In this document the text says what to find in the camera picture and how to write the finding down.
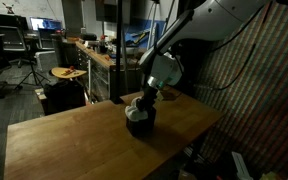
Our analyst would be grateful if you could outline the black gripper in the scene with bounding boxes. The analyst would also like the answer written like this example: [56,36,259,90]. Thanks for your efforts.
[136,76,167,113]

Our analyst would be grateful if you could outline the white towel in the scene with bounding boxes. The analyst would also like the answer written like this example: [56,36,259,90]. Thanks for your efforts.
[124,96,152,122]

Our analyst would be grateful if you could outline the black mesh basket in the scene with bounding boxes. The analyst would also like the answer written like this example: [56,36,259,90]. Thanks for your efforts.
[125,106,158,138]

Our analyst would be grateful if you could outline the wooden workbench with drawers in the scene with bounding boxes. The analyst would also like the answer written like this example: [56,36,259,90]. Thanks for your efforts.
[74,39,145,101]

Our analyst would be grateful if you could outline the black vertical pole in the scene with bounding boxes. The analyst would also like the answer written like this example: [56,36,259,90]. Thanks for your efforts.
[109,0,125,105]

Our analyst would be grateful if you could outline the yellow black tool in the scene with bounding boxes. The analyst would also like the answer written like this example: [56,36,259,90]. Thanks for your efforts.
[130,29,151,45]

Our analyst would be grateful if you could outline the blue panel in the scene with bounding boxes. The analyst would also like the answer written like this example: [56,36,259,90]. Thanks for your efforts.
[123,19,168,48]

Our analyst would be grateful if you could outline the black cup with red item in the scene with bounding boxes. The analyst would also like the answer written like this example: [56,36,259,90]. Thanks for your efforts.
[98,34,109,54]

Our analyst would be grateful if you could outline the silver metal tripod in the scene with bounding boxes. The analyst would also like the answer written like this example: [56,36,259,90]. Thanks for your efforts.
[143,0,177,54]

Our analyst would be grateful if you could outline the small red item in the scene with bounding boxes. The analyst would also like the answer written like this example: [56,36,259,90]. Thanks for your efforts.
[62,65,77,76]

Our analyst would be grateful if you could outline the black storage box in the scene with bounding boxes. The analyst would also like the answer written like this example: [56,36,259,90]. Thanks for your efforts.
[43,79,87,116]

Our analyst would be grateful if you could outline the round wooden stool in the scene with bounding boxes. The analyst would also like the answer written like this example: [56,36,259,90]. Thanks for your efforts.
[50,65,88,81]

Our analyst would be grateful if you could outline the black case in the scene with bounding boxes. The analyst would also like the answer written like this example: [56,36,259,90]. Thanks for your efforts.
[81,32,98,42]

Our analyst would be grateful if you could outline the multicolour striped curtain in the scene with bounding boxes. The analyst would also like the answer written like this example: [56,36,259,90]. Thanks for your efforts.
[183,3,288,180]

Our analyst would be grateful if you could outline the small cardboard box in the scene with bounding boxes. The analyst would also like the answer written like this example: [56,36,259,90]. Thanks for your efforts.
[34,87,48,101]

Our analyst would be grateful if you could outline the white computer case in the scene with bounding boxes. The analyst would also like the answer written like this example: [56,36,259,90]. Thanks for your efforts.
[35,50,59,73]

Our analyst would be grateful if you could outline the black tripod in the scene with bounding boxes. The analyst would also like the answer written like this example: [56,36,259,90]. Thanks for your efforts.
[13,31,52,91]

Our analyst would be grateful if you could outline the monitor with blue screen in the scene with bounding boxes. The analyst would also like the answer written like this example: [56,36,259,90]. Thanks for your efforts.
[29,16,63,32]

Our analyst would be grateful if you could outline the small yellow item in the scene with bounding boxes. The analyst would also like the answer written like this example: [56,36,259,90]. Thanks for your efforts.
[259,171,278,180]

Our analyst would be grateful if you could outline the grey mesh office chair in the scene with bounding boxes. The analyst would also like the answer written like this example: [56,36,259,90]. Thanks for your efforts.
[0,24,35,68]

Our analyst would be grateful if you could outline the black computer monitor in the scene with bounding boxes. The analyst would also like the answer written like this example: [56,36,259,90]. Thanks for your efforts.
[0,12,29,33]

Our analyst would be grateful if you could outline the small drone model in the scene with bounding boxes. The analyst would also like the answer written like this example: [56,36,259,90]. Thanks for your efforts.
[2,1,17,15]

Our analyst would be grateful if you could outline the black wall screen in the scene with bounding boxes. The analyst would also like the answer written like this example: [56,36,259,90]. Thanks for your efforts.
[95,0,132,24]

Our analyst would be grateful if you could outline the white plastic bracket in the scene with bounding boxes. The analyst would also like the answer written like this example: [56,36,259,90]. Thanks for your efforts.
[231,151,253,180]

